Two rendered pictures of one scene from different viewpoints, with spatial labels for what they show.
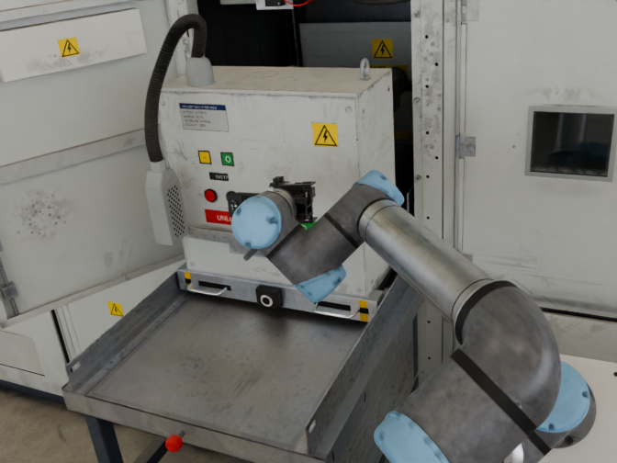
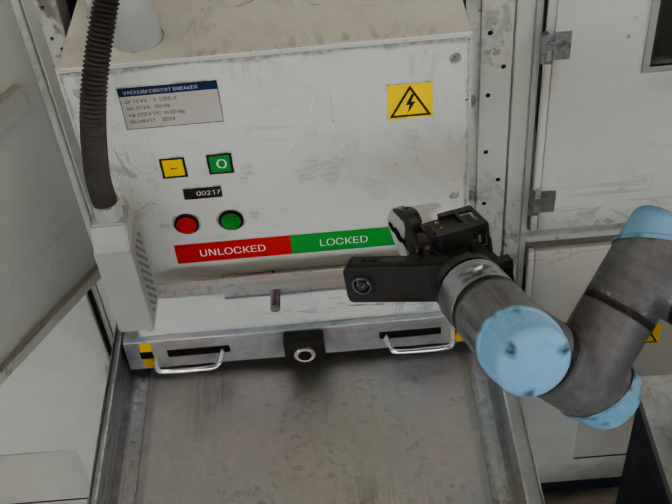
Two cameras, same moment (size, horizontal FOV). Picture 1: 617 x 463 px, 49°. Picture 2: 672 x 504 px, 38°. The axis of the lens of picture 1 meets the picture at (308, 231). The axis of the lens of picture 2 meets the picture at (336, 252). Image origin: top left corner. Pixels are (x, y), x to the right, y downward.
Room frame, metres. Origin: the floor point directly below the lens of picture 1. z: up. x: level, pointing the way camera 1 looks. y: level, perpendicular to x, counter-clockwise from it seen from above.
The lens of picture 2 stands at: (0.48, 0.47, 2.00)
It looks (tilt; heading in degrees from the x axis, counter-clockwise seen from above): 43 degrees down; 335
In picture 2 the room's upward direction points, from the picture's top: 6 degrees counter-clockwise
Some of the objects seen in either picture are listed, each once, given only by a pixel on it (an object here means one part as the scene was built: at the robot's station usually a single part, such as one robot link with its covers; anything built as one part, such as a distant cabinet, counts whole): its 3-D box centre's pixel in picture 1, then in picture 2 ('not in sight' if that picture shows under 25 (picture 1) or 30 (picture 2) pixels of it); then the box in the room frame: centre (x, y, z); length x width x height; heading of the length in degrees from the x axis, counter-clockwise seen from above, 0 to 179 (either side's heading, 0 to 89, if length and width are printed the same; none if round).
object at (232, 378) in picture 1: (262, 335); (309, 407); (1.34, 0.13, 0.82); 0.68 x 0.62 x 0.06; 153
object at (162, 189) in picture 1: (167, 204); (125, 264); (1.43, 0.32, 1.14); 0.08 x 0.05 x 0.17; 154
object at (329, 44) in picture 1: (382, 52); not in sight; (2.19, -0.29, 1.28); 0.58 x 0.02 x 0.19; 63
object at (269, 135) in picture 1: (260, 197); (286, 211); (1.40, 0.10, 1.15); 0.48 x 0.01 x 0.48; 64
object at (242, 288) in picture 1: (275, 289); (304, 329); (1.42, 0.09, 0.90); 0.54 x 0.05 x 0.06; 64
